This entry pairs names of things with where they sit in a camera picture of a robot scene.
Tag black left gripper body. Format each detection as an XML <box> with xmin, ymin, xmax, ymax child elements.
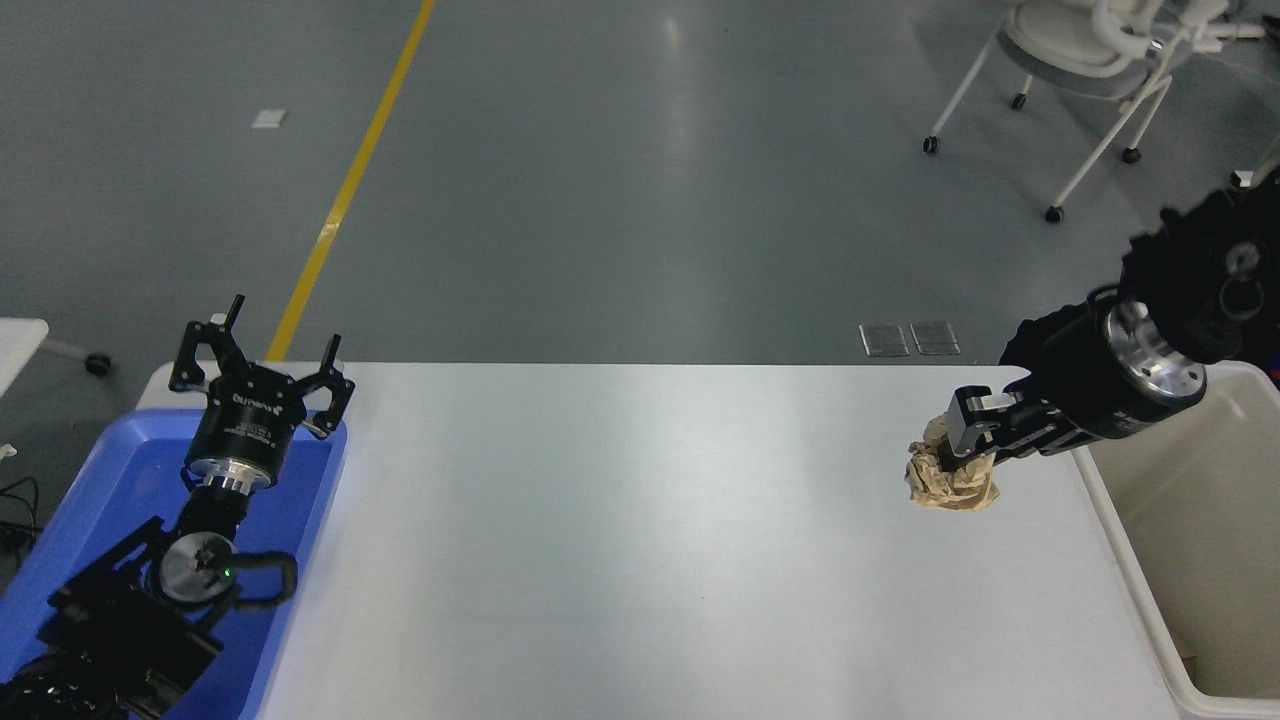
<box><xmin>184</xmin><ymin>361</ymin><xmax>310</xmax><ymax>472</ymax></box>

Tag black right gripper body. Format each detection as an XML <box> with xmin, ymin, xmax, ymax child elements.
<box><xmin>999</xmin><ymin>299</ymin><xmax>1168</xmax><ymax>443</ymax></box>

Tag tan paper ball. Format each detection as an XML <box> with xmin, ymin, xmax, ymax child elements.
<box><xmin>905</xmin><ymin>412</ymin><xmax>1001</xmax><ymax>513</ymax></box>

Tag metal floor plate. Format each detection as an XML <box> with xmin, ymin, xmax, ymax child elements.
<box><xmin>859</xmin><ymin>322</ymin><xmax>911</xmax><ymax>358</ymax></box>
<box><xmin>909</xmin><ymin>320</ymin><xmax>962</xmax><ymax>356</ymax></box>

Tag blue plastic tray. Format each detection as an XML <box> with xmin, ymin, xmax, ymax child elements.
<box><xmin>0</xmin><ymin>405</ymin><xmax>349</xmax><ymax>720</ymax></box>

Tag large pale plastic bin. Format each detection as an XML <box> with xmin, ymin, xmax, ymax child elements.
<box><xmin>1070</xmin><ymin>360</ymin><xmax>1280</xmax><ymax>719</ymax></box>

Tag white rolling table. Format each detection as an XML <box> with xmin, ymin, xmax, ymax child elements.
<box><xmin>0</xmin><ymin>318</ymin><xmax>113</xmax><ymax>397</ymax></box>

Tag black cables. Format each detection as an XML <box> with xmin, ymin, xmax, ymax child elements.
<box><xmin>0</xmin><ymin>472</ymin><xmax>41</xmax><ymax>561</ymax></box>

